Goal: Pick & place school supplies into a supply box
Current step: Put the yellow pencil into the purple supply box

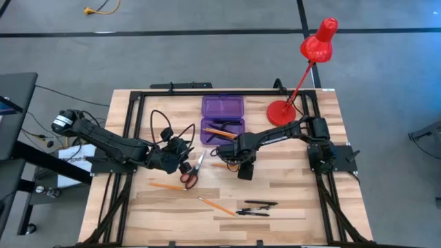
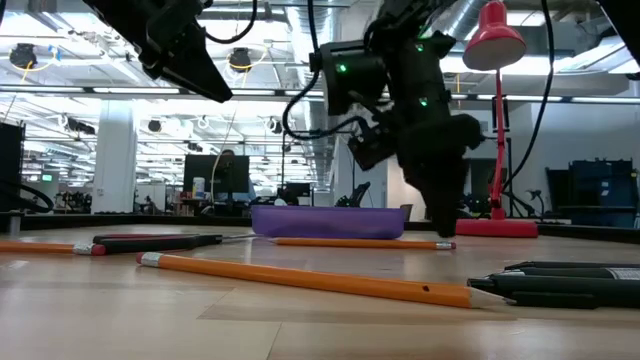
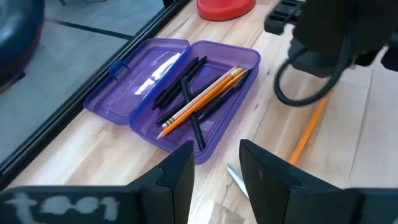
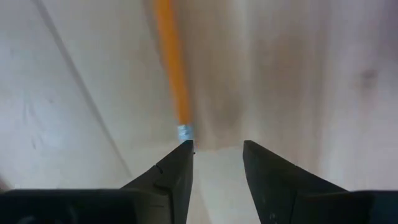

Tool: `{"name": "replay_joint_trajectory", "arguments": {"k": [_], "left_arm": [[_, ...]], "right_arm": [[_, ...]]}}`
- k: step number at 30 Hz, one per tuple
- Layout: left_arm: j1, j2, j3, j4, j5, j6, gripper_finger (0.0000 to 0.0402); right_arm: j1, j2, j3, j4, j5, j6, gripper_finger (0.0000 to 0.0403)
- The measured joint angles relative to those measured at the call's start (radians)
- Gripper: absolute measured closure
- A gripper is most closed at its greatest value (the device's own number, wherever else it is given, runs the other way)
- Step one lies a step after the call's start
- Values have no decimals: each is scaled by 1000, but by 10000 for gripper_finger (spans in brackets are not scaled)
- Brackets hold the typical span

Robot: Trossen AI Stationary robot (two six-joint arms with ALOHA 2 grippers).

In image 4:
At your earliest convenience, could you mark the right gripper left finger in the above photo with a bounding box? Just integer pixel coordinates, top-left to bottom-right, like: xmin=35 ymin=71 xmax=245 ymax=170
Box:
xmin=121 ymin=139 xmax=195 ymax=224

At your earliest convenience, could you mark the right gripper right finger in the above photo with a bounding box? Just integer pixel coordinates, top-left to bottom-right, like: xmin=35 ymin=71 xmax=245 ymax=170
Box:
xmin=243 ymin=139 xmax=348 ymax=224

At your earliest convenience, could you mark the orange pencil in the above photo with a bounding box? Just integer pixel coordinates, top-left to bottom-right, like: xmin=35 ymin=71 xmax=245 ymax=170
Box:
xmin=151 ymin=0 xmax=195 ymax=144

